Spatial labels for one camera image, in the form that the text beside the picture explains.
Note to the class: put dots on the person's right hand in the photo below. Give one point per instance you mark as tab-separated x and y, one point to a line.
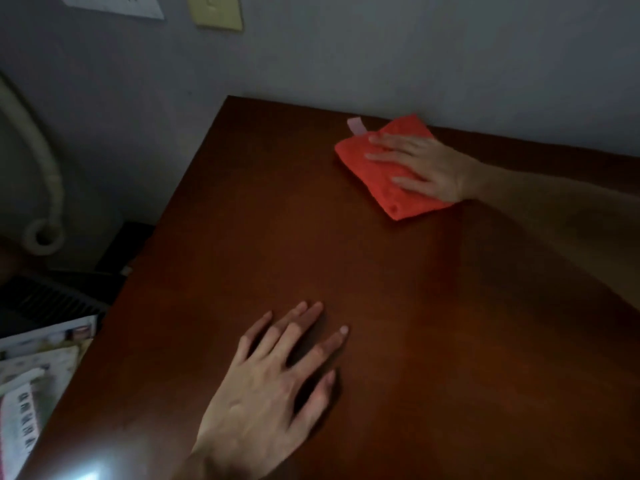
435	169

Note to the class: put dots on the person's left hand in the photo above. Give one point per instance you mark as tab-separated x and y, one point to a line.
260	404

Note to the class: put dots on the red cloth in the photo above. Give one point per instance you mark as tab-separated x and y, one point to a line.
380	184

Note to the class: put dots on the person's right forearm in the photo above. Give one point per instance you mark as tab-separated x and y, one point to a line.
565	219

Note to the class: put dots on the brown wooden table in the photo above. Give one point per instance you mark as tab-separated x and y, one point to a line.
425	319

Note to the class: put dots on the dark side table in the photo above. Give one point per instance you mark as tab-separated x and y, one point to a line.
125	249

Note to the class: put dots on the floral print paper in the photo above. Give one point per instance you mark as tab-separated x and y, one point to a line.
55	379

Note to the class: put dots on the black appliance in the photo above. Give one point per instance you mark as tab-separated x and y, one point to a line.
45	299

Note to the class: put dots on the red green medicine box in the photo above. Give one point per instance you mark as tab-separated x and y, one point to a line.
17	424

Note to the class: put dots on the beige wall plate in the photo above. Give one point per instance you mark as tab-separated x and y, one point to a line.
216	9

